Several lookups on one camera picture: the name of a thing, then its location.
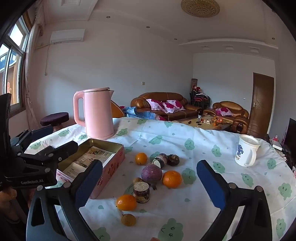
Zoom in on brown leather sofa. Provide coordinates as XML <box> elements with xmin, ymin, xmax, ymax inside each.
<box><xmin>131</xmin><ymin>92</ymin><xmax>203</xmax><ymax>121</ymax></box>

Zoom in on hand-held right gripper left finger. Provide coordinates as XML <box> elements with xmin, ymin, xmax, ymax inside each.
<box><xmin>26</xmin><ymin>159</ymin><xmax>103</xmax><ymax>241</ymax></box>

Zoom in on brown leather chair back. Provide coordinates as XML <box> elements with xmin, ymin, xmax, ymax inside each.
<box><xmin>110</xmin><ymin>100</ymin><xmax>125</xmax><ymax>118</ymax></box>

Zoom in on wooden coffee table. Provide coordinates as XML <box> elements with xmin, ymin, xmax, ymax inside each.
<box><xmin>172</xmin><ymin>116</ymin><xmax>232</xmax><ymax>132</ymax></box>

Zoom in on stacked dark chairs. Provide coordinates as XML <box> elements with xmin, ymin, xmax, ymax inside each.
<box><xmin>190</xmin><ymin>89</ymin><xmax>211</xmax><ymax>109</ymax></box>

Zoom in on window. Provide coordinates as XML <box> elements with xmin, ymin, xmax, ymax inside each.
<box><xmin>0</xmin><ymin>22</ymin><xmax>30</xmax><ymax>110</ymax></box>

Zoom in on golden ceiling lamp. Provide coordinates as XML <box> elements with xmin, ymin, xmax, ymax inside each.
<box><xmin>181</xmin><ymin>0</ymin><xmax>220</xmax><ymax>18</ymax></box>

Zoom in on hairy brown taro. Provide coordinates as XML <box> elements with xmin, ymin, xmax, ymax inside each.
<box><xmin>167</xmin><ymin>155</ymin><xmax>180</xmax><ymax>166</ymax></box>

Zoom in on white mug with blue print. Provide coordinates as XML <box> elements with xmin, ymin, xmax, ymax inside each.
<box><xmin>235</xmin><ymin>134</ymin><xmax>261</xmax><ymax>167</ymax></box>

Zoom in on cut cylindrical root piece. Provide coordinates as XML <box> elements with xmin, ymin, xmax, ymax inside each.
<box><xmin>133</xmin><ymin>182</ymin><xmax>151</xmax><ymax>204</ymax></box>

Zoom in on blue plaid cloth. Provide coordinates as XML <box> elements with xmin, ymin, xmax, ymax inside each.
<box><xmin>122</xmin><ymin>106</ymin><xmax>167</xmax><ymax>121</ymax></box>

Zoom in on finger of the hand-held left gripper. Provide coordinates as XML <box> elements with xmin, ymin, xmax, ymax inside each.
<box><xmin>14</xmin><ymin>125</ymin><xmax>54</xmax><ymax>151</ymax></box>
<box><xmin>17</xmin><ymin>140</ymin><xmax>79</xmax><ymax>172</ymax></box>

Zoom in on dark round stool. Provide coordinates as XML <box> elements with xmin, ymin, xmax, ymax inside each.
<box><xmin>41</xmin><ymin>112</ymin><xmax>69</xmax><ymax>127</ymax></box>

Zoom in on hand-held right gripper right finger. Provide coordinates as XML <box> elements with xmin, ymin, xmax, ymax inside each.
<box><xmin>196</xmin><ymin>159</ymin><xmax>273</xmax><ymax>241</ymax></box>

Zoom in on round purple radish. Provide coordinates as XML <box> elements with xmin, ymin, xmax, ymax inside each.
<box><xmin>141</xmin><ymin>164</ymin><xmax>163</xmax><ymax>190</ymax></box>

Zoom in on pink electric kettle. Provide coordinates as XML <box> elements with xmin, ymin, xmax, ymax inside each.
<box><xmin>73</xmin><ymin>87</ymin><xmax>115</xmax><ymax>140</ymax></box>

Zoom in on pink floral cushion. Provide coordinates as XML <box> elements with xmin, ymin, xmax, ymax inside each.
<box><xmin>216</xmin><ymin>108</ymin><xmax>233</xmax><ymax>117</ymax></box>
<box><xmin>162</xmin><ymin>100</ymin><xmax>185</xmax><ymax>114</ymax></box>
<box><xmin>145</xmin><ymin>99</ymin><xmax>167</xmax><ymax>110</ymax></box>

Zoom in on brown leather armchair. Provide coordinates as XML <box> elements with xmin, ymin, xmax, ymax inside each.
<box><xmin>203</xmin><ymin>101</ymin><xmax>250</xmax><ymax>135</ymax></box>

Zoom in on cut brown taro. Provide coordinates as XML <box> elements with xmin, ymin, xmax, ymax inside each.
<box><xmin>152</xmin><ymin>153</ymin><xmax>168</xmax><ymax>169</ymax></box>

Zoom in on beige curtain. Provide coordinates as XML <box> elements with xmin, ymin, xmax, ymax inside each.
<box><xmin>23</xmin><ymin>0</ymin><xmax>47</xmax><ymax>130</ymax></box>

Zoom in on white tablecloth with green clouds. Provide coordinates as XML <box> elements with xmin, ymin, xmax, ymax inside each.
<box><xmin>23</xmin><ymin>117</ymin><xmax>296</xmax><ymax>241</ymax></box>

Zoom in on brown wooden door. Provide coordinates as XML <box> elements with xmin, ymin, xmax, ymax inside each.
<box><xmin>248</xmin><ymin>72</ymin><xmax>274</xmax><ymax>137</ymax></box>

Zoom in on person's left forearm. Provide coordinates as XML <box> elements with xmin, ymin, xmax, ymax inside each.
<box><xmin>0</xmin><ymin>188</ymin><xmax>15</xmax><ymax>223</ymax></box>

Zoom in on pink tin box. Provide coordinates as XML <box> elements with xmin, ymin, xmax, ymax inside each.
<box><xmin>56</xmin><ymin>138</ymin><xmax>125</xmax><ymax>200</ymax></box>

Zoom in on orange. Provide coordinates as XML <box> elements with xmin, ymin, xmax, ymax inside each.
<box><xmin>116</xmin><ymin>195</ymin><xmax>137</xmax><ymax>211</ymax></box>
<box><xmin>162</xmin><ymin>170</ymin><xmax>183</xmax><ymax>189</ymax></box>
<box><xmin>135</xmin><ymin>152</ymin><xmax>148</xmax><ymax>165</ymax></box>

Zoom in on white air conditioner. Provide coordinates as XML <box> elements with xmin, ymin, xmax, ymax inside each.
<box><xmin>50</xmin><ymin>29</ymin><xmax>85</xmax><ymax>44</ymax></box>

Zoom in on black television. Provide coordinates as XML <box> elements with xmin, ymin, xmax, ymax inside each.
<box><xmin>282</xmin><ymin>118</ymin><xmax>296</xmax><ymax>163</ymax></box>

